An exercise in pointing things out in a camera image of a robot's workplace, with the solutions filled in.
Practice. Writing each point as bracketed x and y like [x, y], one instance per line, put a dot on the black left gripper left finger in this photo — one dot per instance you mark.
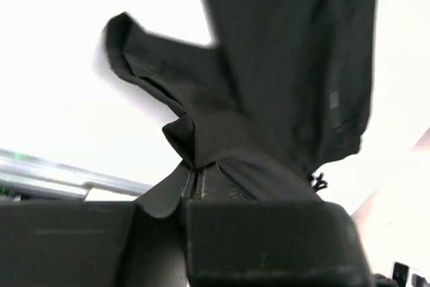
[67, 243]

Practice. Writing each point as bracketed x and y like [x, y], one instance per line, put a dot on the black shorts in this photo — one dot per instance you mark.
[286, 90]

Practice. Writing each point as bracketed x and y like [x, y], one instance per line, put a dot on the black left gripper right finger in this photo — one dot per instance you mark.
[233, 241]

